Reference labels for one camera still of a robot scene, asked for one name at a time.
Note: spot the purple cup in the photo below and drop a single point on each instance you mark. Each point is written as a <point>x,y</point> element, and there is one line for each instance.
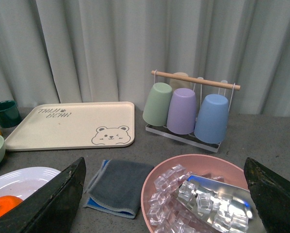
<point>182,111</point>

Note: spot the blue cup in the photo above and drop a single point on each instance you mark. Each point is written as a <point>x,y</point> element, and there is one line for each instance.
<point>211,123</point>

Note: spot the beige cup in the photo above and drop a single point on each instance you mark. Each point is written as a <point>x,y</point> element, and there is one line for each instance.
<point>176,84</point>

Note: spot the grey blue folded cloth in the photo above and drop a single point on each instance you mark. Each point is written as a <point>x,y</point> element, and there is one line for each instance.
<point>116,187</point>

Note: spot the metal ice scoop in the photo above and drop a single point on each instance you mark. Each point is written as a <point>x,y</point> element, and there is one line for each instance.
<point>222,191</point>

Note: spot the light green cup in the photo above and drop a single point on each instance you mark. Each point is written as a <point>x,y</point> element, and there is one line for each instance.
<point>157,105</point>

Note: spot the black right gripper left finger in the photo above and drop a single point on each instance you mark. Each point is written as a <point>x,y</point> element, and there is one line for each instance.
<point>52,208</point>

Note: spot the white cup holder rack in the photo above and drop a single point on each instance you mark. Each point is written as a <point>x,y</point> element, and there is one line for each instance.
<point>202,88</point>

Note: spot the clear fake ice cubes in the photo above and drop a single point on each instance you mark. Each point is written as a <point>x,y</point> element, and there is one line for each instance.
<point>181,205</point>

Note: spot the beige bear tray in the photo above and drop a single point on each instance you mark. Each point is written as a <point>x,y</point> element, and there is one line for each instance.
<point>74,126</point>

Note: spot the white curtain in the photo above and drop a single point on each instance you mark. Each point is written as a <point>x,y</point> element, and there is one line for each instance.
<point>64,51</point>

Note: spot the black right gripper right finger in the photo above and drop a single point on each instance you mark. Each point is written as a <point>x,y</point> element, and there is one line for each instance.
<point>270,193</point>

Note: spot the pink bowl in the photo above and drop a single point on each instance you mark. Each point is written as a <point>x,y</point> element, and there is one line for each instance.
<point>196,163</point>

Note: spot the dark green mug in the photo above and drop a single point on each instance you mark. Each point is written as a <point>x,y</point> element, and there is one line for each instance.
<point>9,114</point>

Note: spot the white round plate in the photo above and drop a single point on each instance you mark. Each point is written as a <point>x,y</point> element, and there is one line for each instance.
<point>24,182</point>

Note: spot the orange mandarin fruit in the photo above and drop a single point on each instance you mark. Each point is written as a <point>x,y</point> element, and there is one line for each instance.
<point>8,202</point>

